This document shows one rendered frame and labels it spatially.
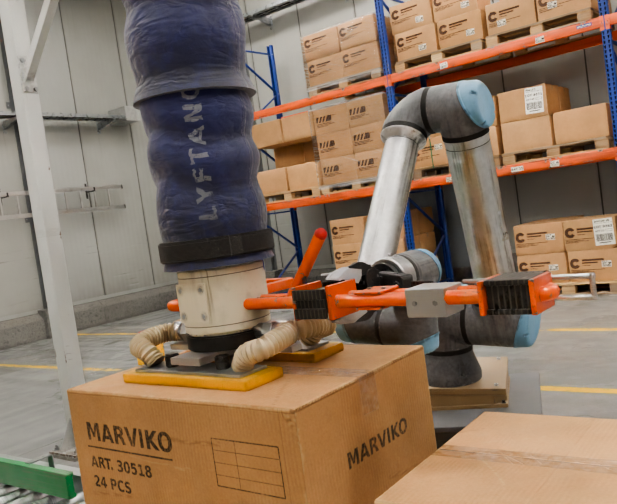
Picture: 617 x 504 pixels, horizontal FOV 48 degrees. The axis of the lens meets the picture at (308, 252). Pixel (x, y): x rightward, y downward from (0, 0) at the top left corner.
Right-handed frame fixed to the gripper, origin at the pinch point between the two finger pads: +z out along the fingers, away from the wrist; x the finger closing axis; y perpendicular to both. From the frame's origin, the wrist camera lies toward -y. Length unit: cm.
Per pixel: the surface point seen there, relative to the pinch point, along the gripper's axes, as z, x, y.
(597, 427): -14.9, -25.2, -36.7
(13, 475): -21, -60, 163
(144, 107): 10, 39, 31
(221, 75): 2.5, 42.5, 16.8
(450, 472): 8.6, -25.0, -22.1
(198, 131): 6.5, 33.0, 20.7
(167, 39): 10, 50, 22
